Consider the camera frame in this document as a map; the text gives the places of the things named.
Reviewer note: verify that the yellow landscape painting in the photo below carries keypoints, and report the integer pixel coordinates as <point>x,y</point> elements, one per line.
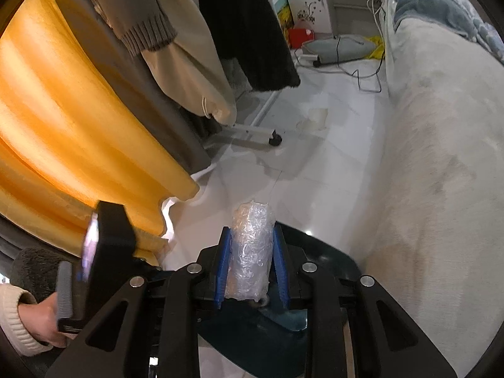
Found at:
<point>284,12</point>

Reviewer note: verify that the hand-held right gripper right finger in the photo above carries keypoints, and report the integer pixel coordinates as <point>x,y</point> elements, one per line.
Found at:
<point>282,273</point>

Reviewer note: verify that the person's left hand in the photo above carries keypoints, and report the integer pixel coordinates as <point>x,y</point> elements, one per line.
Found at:
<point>41,319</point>

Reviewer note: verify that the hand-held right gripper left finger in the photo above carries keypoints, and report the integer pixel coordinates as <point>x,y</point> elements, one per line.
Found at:
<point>221,271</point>

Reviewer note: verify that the yellow cloth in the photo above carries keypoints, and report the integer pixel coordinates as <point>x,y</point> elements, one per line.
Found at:
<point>376,47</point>

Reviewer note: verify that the red bag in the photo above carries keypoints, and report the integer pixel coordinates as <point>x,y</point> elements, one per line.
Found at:
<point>299,36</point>

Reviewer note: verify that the dark fuzzy cloth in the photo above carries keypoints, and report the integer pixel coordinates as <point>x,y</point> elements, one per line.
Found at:
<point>37,271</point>

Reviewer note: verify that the beige knit sweater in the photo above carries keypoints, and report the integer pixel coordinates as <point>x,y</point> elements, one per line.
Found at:
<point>134,12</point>

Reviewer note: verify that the white dressing desk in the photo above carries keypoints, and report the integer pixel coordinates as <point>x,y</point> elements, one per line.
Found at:
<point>346,4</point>

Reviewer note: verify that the orange curtain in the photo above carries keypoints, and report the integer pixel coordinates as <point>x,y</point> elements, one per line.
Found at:
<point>59,106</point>

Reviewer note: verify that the clear plastic wrap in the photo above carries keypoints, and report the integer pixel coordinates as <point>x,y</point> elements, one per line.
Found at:
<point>252,256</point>

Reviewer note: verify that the grey floor cushion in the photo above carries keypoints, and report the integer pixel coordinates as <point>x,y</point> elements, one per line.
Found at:
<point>334,49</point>

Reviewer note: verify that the blue patterned blanket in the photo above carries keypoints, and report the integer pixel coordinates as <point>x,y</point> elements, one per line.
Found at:
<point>488,35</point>

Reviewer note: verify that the black trash bin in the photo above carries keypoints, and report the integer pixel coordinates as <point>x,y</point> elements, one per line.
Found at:
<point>328,258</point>

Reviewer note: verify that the beige hanging coat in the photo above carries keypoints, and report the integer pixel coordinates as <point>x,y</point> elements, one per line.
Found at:
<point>185,59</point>

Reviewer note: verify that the white clothes rack base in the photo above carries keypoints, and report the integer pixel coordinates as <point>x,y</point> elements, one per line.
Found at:
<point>248,132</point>

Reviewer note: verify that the black hanging coat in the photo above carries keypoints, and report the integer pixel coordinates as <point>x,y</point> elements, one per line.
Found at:
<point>244,27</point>

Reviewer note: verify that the blue-grey pillow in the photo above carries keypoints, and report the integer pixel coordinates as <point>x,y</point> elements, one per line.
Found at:
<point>429,4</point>

